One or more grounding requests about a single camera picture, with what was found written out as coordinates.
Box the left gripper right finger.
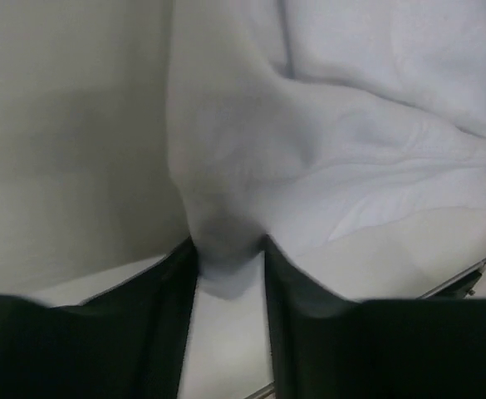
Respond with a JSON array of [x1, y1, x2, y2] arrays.
[[263, 234, 486, 399]]

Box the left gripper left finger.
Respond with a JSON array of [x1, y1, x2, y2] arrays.
[[0, 240, 198, 398]]

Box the white skirt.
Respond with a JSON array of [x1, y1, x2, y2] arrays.
[[167, 1, 486, 298]]

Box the aluminium table frame rail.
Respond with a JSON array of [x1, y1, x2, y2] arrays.
[[246, 244, 486, 399]]

